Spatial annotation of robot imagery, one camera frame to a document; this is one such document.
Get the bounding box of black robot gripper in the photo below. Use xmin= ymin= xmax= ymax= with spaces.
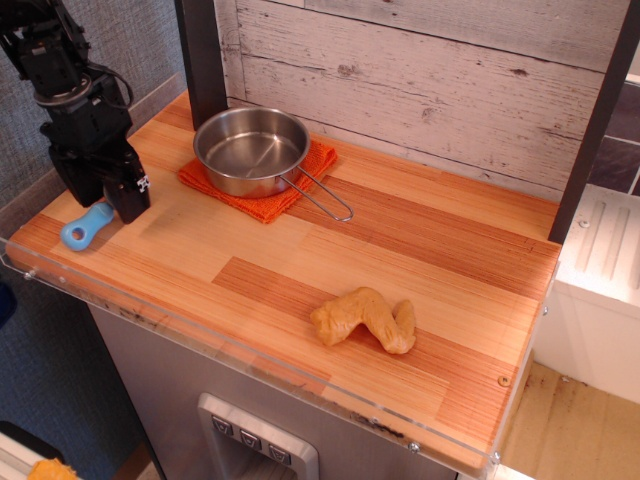
xmin=38 ymin=74 xmax=151 ymax=224

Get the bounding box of blue handled grey spoon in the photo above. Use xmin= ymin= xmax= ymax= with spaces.
xmin=60 ymin=201 xmax=115 ymax=251

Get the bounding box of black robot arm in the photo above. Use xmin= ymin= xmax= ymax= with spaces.
xmin=1 ymin=1 xmax=150 ymax=224

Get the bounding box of clear acrylic edge guard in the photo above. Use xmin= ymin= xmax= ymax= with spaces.
xmin=6 ymin=232 xmax=507 ymax=478

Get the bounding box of stainless steel pan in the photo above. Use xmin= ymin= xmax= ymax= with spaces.
xmin=193 ymin=106 xmax=354 ymax=222

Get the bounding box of orange knitted cloth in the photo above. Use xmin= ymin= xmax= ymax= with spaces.
xmin=178 ymin=140 xmax=338 ymax=224

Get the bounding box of grey toy fridge cabinet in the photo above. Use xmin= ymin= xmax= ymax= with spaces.
xmin=90 ymin=307 xmax=457 ymax=479

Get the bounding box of tan toy chicken piece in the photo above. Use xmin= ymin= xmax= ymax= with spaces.
xmin=310 ymin=287 xmax=416 ymax=355

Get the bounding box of orange object bottom left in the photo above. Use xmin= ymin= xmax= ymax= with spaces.
xmin=26 ymin=459 xmax=79 ymax=480

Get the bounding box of silver dispenser panel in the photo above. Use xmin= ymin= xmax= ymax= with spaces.
xmin=197 ymin=393 xmax=320 ymax=479

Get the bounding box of white toy sink unit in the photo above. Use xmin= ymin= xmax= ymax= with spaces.
xmin=533 ymin=185 xmax=639 ymax=402

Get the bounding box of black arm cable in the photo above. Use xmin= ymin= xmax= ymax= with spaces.
xmin=87 ymin=62 xmax=135 ymax=111

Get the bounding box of dark left frame post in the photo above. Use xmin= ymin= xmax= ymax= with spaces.
xmin=174 ymin=0 xmax=228 ymax=130

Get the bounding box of dark frame post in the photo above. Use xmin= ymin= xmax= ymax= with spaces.
xmin=174 ymin=0 xmax=228 ymax=130
xmin=548 ymin=0 xmax=639 ymax=244

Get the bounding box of dark right frame post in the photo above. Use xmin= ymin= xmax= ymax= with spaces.
xmin=548 ymin=0 xmax=639 ymax=244

